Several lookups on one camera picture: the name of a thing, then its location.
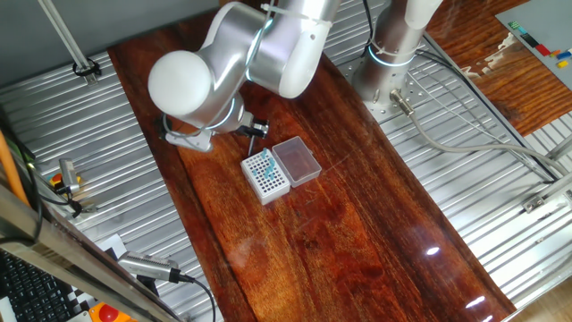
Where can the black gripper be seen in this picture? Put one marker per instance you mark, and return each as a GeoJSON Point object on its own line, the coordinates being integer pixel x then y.
{"type": "Point", "coordinates": [248, 129]}

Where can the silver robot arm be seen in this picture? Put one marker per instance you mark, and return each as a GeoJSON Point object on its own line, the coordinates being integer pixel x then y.
{"type": "Point", "coordinates": [286, 49]}

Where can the white pipette tip rack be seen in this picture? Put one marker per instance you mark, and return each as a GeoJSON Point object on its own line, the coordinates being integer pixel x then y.
{"type": "Point", "coordinates": [272, 194]}

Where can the clear plastic box lid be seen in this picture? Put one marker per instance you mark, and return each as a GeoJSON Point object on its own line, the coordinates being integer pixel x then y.
{"type": "Point", "coordinates": [297, 161]}

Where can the glossy brown wooden board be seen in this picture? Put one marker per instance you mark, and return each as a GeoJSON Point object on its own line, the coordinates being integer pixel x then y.
{"type": "Point", "coordinates": [335, 246]}

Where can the slanted metal pole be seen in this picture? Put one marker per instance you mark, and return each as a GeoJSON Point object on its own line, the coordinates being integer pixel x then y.
{"type": "Point", "coordinates": [67, 42]}

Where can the red emergency stop button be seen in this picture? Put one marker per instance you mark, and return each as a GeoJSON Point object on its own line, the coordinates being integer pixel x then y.
{"type": "Point", "coordinates": [107, 313]}

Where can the orange pole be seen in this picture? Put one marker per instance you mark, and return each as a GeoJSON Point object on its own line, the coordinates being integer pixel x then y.
{"type": "Point", "coordinates": [9, 170]}

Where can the green block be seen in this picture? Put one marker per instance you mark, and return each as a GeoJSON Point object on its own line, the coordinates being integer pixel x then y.
{"type": "Point", "coordinates": [514, 25]}

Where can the teal block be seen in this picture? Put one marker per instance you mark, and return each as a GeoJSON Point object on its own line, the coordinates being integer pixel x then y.
{"type": "Point", "coordinates": [522, 30]}

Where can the black block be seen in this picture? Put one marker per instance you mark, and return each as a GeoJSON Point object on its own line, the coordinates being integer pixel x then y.
{"type": "Point", "coordinates": [530, 40]}

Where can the black keyboard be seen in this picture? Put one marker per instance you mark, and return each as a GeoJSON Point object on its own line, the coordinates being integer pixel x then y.
{"type": "Point", "coordinates": [31, 295]}

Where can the red block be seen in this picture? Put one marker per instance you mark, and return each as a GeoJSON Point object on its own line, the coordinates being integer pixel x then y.
{"type": "Point", "coordinates": [543, 49]}

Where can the aluminium profile bar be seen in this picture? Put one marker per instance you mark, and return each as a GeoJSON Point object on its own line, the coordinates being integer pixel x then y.
{"type": "Point", "coordinates": [561, 149]}
{"type": "Point", "coordinates": [547, 193]}

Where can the orange block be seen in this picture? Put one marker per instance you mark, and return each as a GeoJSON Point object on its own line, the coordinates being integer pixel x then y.
{"type": "Point", "coordinates": [554, 53]}

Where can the grey board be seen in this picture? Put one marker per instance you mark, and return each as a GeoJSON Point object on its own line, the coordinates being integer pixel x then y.
{"type": "Point", "coordinates": [545, 22]}

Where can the yellow block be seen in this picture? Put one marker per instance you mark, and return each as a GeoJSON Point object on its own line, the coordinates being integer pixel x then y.
{"type": "Point", "coordinates": [562, 64]}

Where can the blue block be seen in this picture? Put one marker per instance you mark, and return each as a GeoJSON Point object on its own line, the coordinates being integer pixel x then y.
{"type": "Point", "coordinates": [564, 55]}

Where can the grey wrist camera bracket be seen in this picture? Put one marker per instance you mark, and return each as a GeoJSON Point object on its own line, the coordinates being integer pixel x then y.
{"type": "Point", "coordinates": [190, 141]}

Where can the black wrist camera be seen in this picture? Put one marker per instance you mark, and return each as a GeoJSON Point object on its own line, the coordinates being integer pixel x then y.
{"type": "Point", "coordinates": [161, 126]}

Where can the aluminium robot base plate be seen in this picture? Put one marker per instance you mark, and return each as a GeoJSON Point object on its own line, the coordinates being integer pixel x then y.
{"type": "Point", "coordinates": [415, 87]}

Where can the silver ribbed camera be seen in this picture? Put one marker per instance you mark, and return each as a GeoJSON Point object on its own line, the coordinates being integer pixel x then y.
{"type": "Point", "coordinates": [147, 266]}

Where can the steel frame beam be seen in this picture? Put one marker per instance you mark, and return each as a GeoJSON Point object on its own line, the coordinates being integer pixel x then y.
{"type": "Point", "coordinates": [67, 257]}

